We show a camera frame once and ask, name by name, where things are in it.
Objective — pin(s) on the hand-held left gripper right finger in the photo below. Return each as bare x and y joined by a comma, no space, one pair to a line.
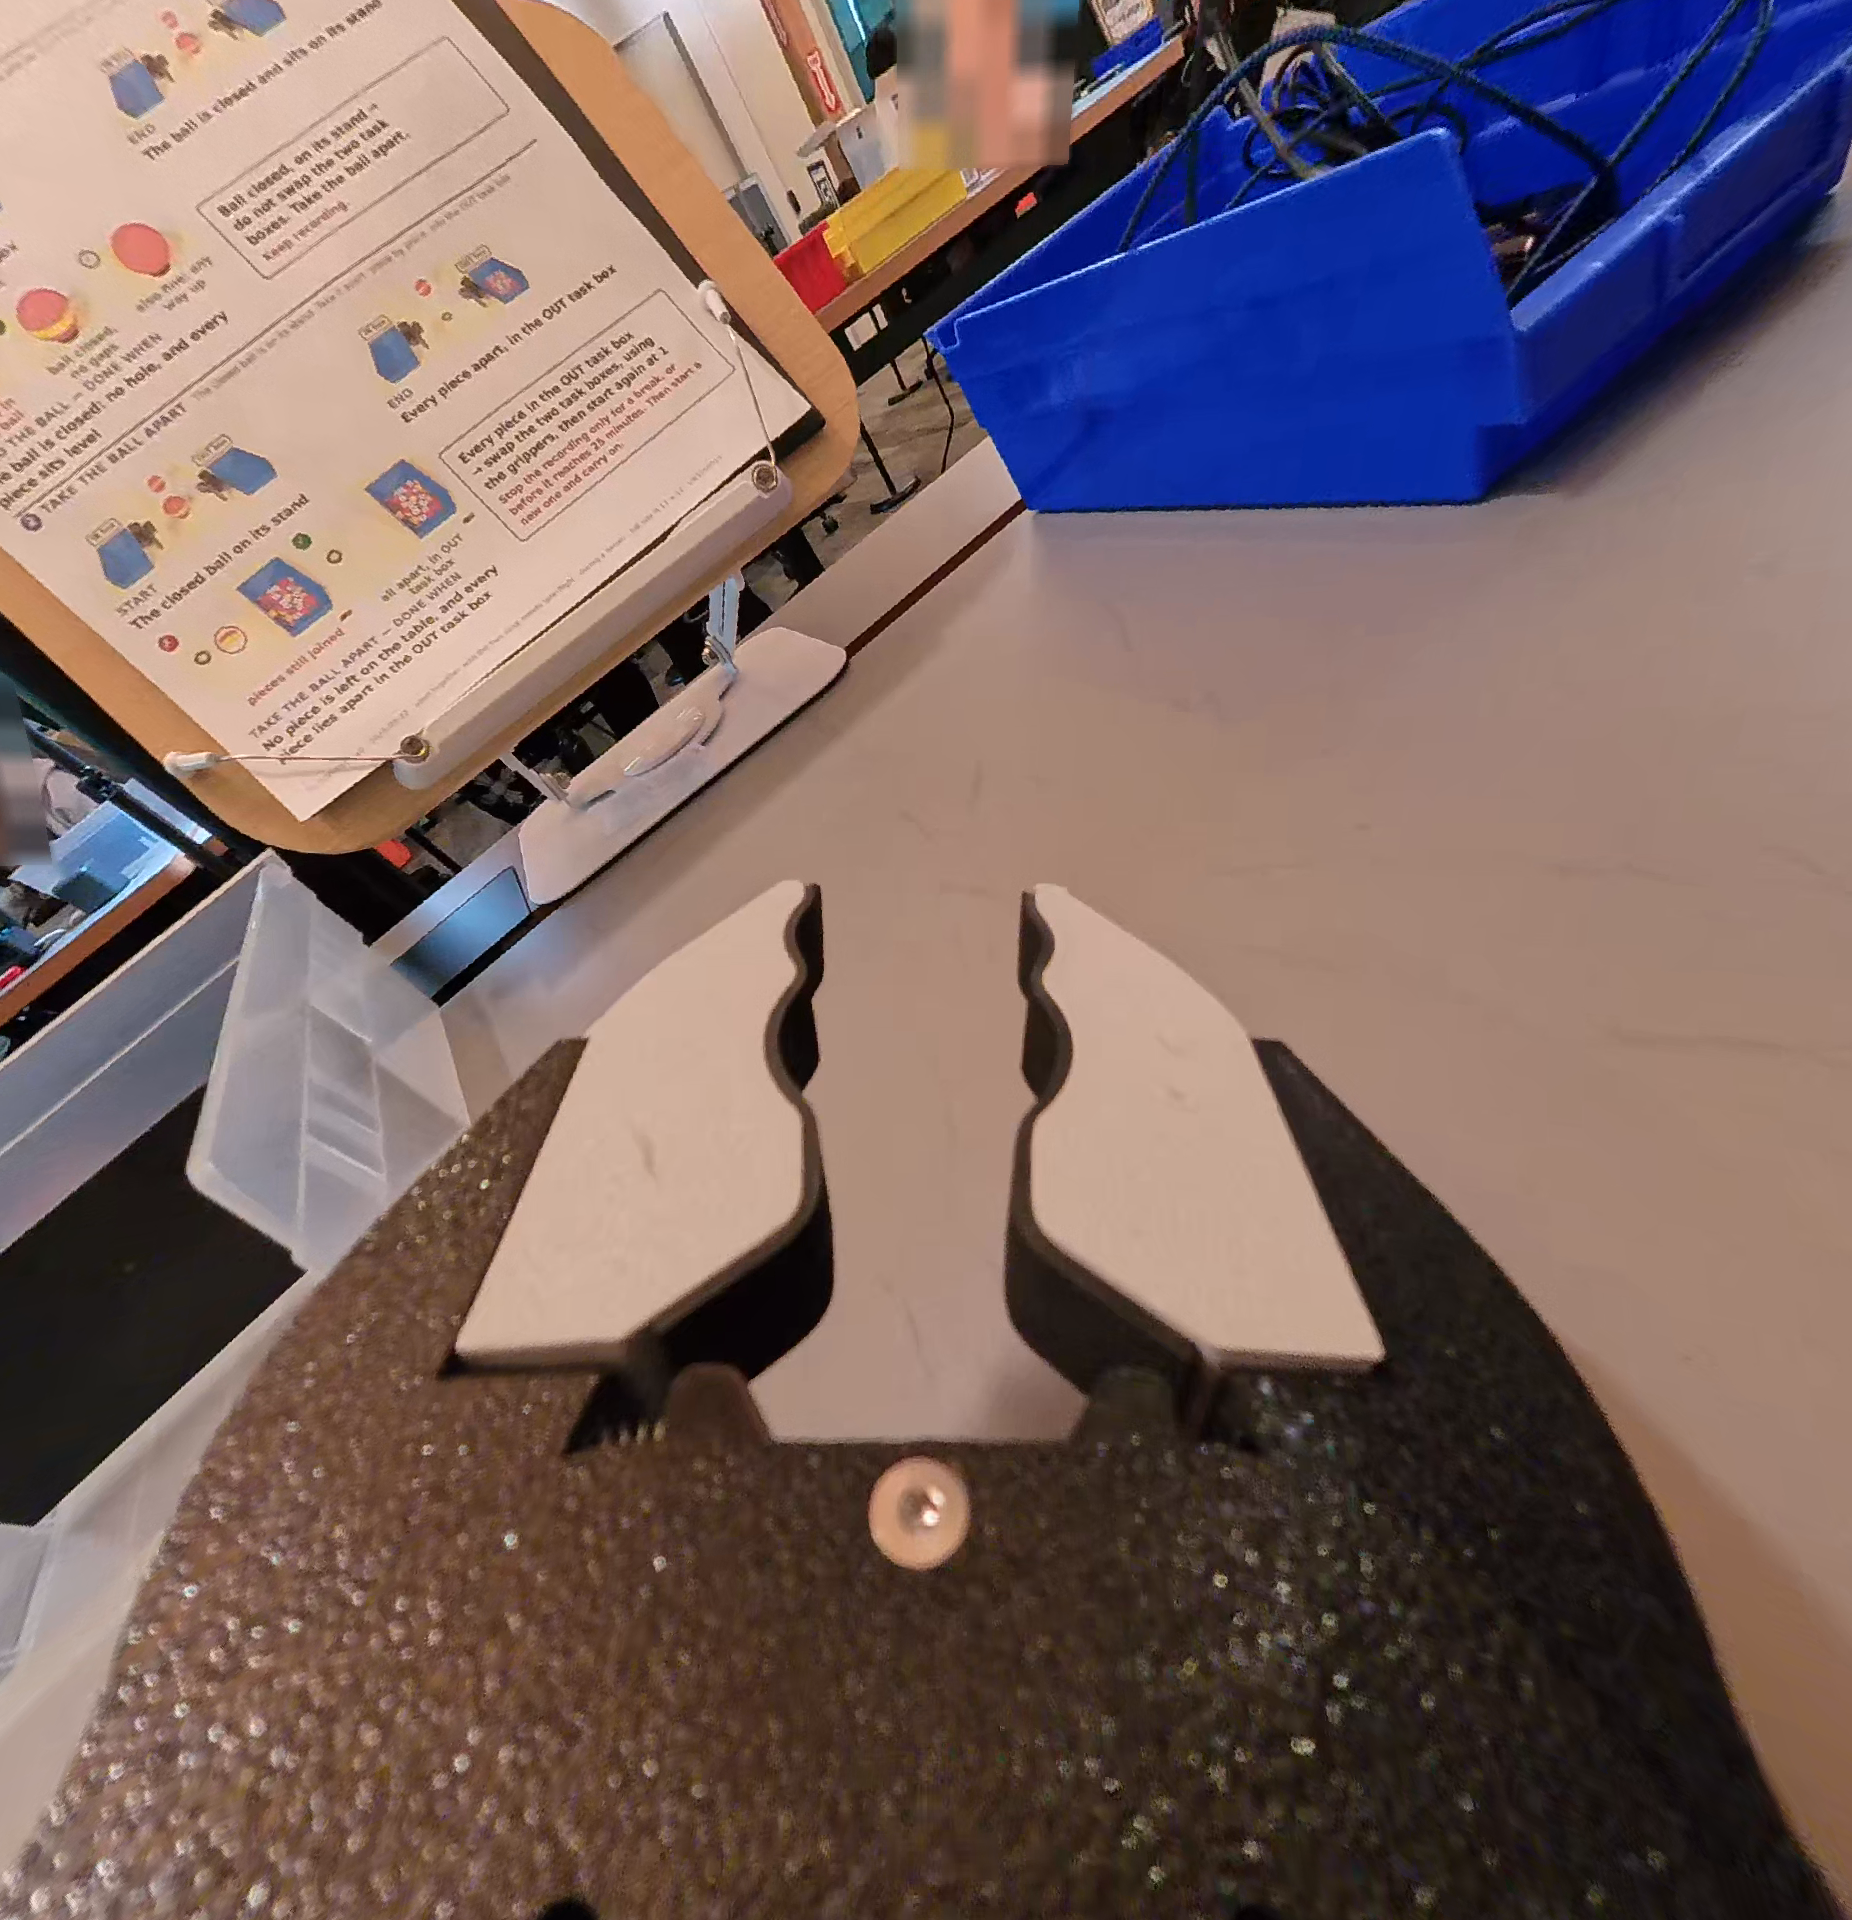
1182,1184

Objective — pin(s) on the small blue bin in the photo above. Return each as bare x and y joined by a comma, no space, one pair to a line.
1126,57

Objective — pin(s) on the grey desk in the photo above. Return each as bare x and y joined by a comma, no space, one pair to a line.
1316,750

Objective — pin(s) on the blue storage bin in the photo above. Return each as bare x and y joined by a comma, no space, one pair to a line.
1285,377

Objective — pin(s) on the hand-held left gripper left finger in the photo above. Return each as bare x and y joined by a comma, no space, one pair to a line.
656,1184

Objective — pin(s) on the red wall sign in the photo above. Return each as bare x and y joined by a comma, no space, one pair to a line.
825,80

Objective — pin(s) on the red bin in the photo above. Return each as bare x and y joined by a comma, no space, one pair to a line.
810,272

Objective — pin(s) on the printed instruction sheet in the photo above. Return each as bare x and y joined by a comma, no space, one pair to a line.
341,377

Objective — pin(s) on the long wooden table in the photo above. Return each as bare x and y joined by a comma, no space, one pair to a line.
940,263

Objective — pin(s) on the yellow bin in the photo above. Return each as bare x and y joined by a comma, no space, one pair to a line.
903,219

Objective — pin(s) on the clear plastic container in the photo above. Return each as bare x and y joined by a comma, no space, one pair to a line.
311,1081

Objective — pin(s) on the instruction sheet on clipboard stand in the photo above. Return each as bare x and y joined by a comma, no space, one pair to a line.
808,434

